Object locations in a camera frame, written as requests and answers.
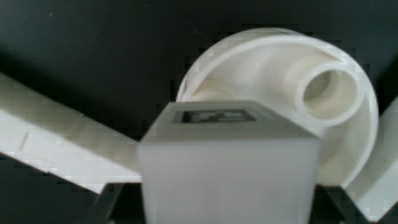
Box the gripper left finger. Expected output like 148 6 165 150
82 183 146 224

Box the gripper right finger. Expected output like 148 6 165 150
316 186 371 224

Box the white stool leg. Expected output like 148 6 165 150
139 101 320 224

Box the white round stool seat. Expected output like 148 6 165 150
176 28 379 187

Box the white U-shaped wall fence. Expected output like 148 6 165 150
0 74 398 221

